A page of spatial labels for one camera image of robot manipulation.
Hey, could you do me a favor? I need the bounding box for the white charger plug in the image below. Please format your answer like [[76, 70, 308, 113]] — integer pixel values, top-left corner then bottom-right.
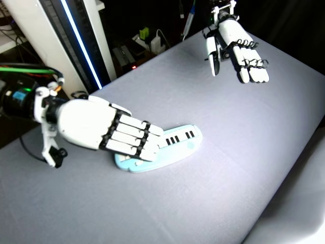
[[150, 28, 166, 53]]

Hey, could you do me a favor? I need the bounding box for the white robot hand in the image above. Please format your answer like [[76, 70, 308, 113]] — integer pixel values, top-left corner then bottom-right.
[[56, 98, 165, 163], [203, 18, 270, 84]]

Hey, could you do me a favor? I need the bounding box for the black wrist camera white bracket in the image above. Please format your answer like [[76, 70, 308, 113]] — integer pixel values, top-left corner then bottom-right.
[[40, 121, 69, 169]]

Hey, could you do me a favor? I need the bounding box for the green cable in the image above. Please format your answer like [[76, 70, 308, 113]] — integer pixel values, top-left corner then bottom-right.
[[0, 65, 55, 76]]

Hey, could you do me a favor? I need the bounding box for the white shelf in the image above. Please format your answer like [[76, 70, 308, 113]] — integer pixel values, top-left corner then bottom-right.
[[0, 0, 26, 54]]

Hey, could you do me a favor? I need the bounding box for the white column with blue light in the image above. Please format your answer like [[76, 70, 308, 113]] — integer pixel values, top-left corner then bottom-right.
[[2, 0, 117, 96]]

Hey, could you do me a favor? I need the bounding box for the white pen-shaped tool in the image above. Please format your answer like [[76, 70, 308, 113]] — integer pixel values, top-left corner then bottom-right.
[[180, 0, 197, 41]]

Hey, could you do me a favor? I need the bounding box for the grey table cloth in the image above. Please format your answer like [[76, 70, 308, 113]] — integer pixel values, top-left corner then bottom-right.
[[0, 25, 325, 244]]

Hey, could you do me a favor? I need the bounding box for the light blue toy piano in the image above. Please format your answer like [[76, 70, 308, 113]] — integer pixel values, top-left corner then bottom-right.
[[113, 124, 203, 174]]

